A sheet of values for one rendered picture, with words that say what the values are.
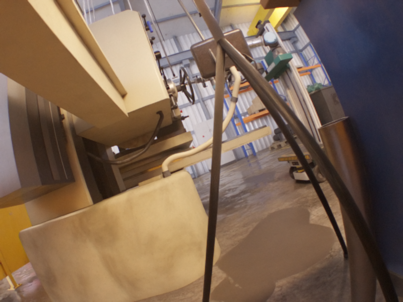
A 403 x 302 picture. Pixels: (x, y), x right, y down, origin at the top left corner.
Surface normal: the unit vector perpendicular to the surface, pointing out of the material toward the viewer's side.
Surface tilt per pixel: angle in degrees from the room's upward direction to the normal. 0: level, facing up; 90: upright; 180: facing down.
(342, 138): 90
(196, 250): 90
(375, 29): 90
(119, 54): 90
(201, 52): 109
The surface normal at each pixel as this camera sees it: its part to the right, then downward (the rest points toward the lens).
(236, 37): 0.00, 0.32
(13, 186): 0.11, -0.08
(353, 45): -0.93, 0.36
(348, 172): -0.54, 0.18
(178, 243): 0.50, -0.23
